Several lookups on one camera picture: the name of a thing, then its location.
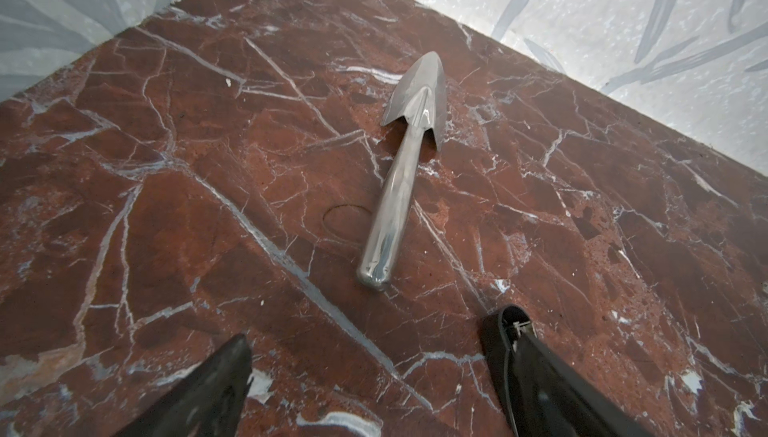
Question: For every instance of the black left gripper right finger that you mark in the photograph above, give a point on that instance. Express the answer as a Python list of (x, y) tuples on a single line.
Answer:
[(554, 400)]

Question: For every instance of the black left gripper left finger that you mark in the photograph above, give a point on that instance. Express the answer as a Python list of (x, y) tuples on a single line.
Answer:
[(207, 402)]

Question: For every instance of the grey toy trowel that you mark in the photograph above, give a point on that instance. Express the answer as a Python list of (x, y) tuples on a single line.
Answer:
[(420, 98)]

